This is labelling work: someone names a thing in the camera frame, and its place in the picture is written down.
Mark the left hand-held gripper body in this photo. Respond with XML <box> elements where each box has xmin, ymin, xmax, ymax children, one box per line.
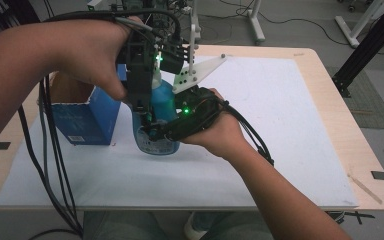
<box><xmin>115</xmin><ymin>9</ymin><xmax>202</xmax><ymax>113</ymax></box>

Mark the dark equipment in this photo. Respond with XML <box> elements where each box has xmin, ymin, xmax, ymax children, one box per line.
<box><xmin>0</xmin><ymin>0</ymin><xmax>42</xmax><ymax>45</ymax></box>

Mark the white shoe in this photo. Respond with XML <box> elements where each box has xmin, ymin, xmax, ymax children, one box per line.
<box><xmin>183</xmin><ymin>212</ymin><xmax>208</xmax><ymax>240</ymax></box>

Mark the blue cardboard box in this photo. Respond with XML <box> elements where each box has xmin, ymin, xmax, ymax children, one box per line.
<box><xmin>39</xmin><ymin>64</ymin><xmax>128</xmax><ymax>146</ymax></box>

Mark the blue bottle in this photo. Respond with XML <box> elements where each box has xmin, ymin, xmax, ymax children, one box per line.
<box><xmin>132</xmin><ymin>71</ymin><xmax>182</xmax><ymax>156</ymax></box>

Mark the black metal stand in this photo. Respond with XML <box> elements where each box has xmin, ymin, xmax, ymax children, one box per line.
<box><xmin>331</xmin><ymin>0</ymin><xmax>384</xmax><ymax>98</ymax></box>

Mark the person's right hand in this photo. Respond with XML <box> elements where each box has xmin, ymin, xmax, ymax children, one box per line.
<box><xmin>179</xmin><ymin>87</ymin><xmax>248</xmax><ymax>160</ymax></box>

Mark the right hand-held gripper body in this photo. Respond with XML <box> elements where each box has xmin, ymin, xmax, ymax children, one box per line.
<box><xmin>172</xmin><ymin>54</ymin><xmax>228</xmax><ymax>135</ymax></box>

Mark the person's left hand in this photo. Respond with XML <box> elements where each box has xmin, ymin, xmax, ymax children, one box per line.
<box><xmin>47</xmin><ymin>15</ymin><xmax>145</xmax><ymax>103</ymax></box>

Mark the white foam board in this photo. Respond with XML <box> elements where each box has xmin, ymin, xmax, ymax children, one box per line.
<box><xmin>0</xmin><ymin>54</ymin><xmax>359</xmax><ymax>208</ymax></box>

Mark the black floor cable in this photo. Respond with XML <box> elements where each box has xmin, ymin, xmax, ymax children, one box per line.
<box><xmin>218</xmin><ymin>0</ymin><xmax>351</xmax><ymax>46</ymax></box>

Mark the grey floor mat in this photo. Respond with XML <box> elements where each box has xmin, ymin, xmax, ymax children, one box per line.
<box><xmin>326</xmin><ymin>66</ymin><xmax>384</xmax><ymax>131</ymax></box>

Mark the white metal stand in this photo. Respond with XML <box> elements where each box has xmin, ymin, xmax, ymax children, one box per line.
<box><xmin>334</xmin><ymin>0</ymin><xmax>384</xmax><ymax>49</ymax></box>
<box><xmin>245</xmin><ymin>0</ymin><xmax>267</xmax><ymax>46</ymax></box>

